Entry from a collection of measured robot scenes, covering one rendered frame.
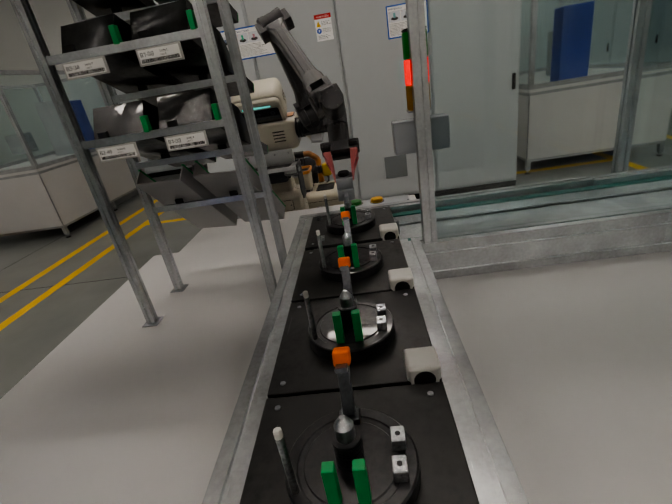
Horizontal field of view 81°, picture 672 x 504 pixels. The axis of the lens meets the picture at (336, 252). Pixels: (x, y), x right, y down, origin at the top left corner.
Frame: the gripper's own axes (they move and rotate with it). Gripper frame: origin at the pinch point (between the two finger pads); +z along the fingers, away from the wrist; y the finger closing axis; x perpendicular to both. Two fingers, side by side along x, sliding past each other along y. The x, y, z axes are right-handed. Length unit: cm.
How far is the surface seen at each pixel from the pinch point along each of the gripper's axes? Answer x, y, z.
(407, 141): -16.1, 15.4, -0.2
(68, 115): -31, -52, -10
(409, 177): 293, 58, -99
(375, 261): -17.1, 4.8, 25.5
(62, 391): -21, -62, 44
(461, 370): -41, 14, 45
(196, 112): -25.2, -28.3, -9.6
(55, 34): 540, -546, -582
